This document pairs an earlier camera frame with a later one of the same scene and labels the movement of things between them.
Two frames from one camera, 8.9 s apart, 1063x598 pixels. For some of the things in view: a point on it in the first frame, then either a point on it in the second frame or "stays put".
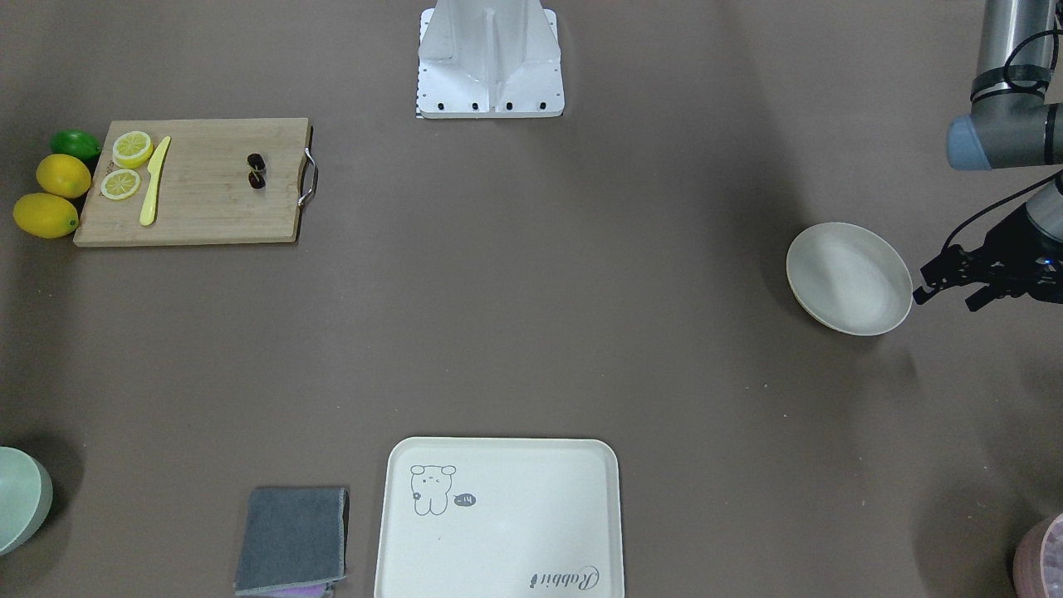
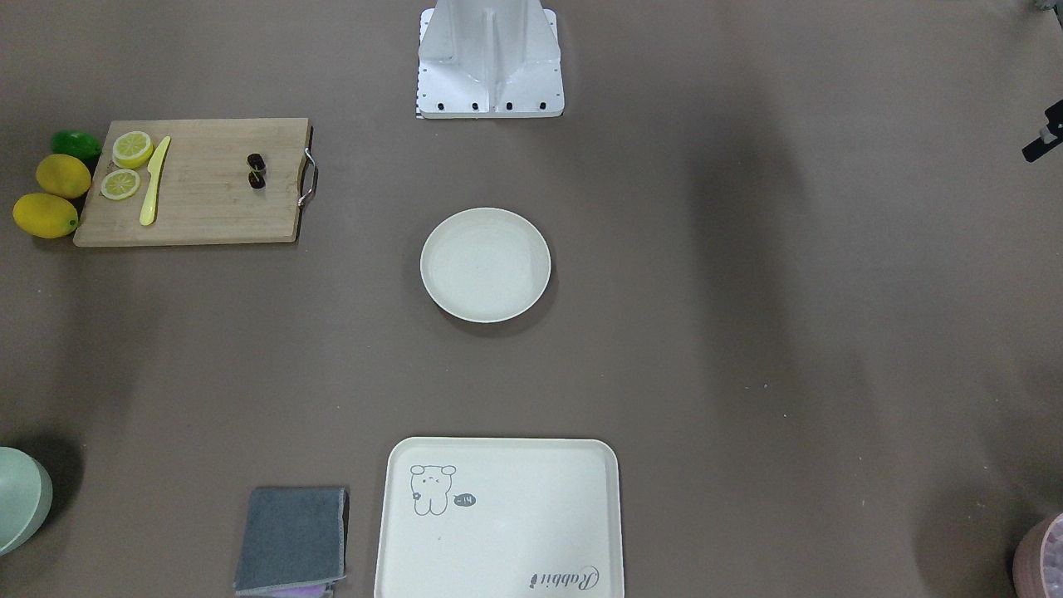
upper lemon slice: x=131 y=149 stays put
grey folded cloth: x=295 y=541 stays put
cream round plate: x=849 y=279 → x=484 y=264
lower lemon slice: x=120 y=184 stays put
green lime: x=75 y=142 stays put
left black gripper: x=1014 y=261 → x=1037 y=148
